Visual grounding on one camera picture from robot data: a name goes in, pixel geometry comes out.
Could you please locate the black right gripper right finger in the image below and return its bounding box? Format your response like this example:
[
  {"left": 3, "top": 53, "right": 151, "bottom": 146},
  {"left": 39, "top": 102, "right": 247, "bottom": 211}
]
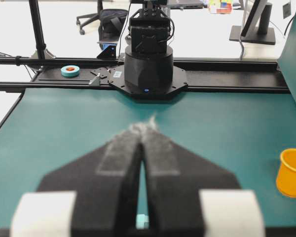
[{"left": 142, "top": 129, "right": 265, "bottom": 237}]

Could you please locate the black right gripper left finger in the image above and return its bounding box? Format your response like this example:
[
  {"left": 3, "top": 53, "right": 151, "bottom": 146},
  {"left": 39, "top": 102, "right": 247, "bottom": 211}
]
[{"left": 10, "top": 130, "right": 141, "bottom": 237}]

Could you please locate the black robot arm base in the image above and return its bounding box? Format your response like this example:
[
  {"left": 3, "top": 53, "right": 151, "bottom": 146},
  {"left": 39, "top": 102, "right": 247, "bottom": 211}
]
[{"left": 108, "top": 0, "right": 188, "bottom": 99}]

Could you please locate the yellow plastic cup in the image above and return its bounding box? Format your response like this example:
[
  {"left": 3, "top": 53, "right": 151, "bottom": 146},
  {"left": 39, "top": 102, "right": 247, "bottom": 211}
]
[{"left": 276, "top": 148, "right": 296, "bottom": 198}]

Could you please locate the colourful block box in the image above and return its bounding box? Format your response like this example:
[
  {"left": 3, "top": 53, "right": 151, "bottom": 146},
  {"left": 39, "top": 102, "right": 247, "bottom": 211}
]
[{"left": 208, "top": 0, "right": 233, "bottom": 14}]

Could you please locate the teal tape roll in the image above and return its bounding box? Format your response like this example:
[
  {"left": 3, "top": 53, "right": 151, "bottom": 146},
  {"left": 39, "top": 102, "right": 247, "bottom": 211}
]
[{"left": 61, "top": 65, "right": 80, "bottom": 78}]

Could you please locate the black vertical pole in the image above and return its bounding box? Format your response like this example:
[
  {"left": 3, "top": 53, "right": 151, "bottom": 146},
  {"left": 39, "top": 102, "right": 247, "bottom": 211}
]
[{"left": 29, "top": 0, "right": 46, "bottom": 59}]

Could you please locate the black backpack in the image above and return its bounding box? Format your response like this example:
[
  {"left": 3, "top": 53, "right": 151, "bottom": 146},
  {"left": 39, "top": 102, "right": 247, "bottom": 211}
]
[{"left": 98, "top": 9, "right": 128, "bottom": 42}]

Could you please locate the black office chair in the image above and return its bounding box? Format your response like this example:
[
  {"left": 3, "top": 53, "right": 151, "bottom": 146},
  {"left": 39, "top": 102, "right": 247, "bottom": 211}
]
[{"left": 76, "top": 0, "right": 103, "bottom": 35}]

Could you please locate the black monitor with stand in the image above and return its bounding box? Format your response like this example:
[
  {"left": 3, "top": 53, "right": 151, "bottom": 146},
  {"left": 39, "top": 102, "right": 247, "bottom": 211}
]
[{"left": 229, "top": 0, "right": 276, "bottom": 45}]

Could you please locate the black mounting rail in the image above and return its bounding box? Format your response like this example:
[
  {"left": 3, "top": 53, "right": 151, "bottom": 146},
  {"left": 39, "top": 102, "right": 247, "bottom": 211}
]
[{"left": 0, "top": 57, "right": 290, "bottom": 93}]

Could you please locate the black triangular bracket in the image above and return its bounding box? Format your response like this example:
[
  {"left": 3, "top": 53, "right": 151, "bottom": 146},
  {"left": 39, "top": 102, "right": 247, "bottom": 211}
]
[{"left": 97, "top": 44, "right": 116, "bottom": 60}]

